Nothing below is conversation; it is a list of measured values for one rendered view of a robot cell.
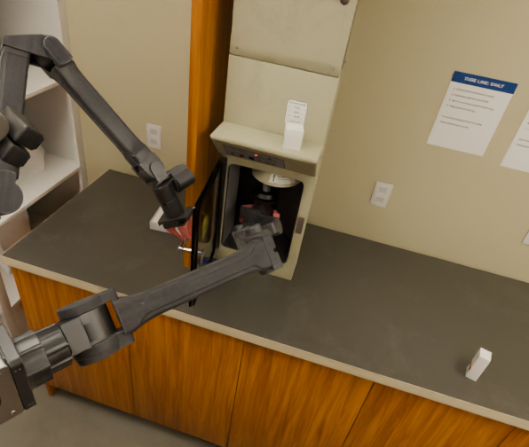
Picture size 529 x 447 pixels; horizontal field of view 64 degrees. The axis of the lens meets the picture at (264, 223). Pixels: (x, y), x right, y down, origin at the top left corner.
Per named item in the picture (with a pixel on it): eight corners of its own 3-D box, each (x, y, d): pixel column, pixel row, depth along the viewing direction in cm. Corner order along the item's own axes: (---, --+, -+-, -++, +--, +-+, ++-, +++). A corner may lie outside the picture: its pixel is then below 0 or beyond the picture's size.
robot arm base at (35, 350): (7, 372, 70) (-11, 325, 63) (58, 348, 74) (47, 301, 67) (27, 412, 65) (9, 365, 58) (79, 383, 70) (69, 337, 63)
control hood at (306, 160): (220, 149, 138) (222, 120, 132) (317, 174, 134) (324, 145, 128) (207, 164, 129) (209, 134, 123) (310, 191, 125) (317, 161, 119)
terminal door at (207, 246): (214, 251, 162) (222, 157, 138) (191, 309, 137) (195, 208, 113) (212, 250, 162) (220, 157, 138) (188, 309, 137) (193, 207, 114)
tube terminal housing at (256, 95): (232, 223, 186) (253, 36, 141) (303, 242, 181) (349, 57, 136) (211, 257, 166) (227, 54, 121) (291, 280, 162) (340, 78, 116)
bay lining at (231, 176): (240, 210, 181) (250, 134, 160) (299, 227, 177) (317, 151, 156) (220, 244, 161) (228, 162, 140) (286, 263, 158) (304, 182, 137)
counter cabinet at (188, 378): (121, 301, 263) (109, 176, 210) (459, 408, 235) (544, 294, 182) (48, 395, 209) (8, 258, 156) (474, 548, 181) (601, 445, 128)
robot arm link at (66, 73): (27, 58, 109) (36, 43, 100) (45, 47, 111) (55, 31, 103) (143, 185, 126) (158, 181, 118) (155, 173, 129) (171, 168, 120)
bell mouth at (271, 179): (259, 157, 158) (261, 144, 154) (305, 168, 155) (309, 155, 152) (245, 179, 143) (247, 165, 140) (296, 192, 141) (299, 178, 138)
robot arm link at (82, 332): (49, 330, 66) (62, 361, 66) (112, 301, 72) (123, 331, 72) (39, 327, 73) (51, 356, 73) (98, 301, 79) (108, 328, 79)
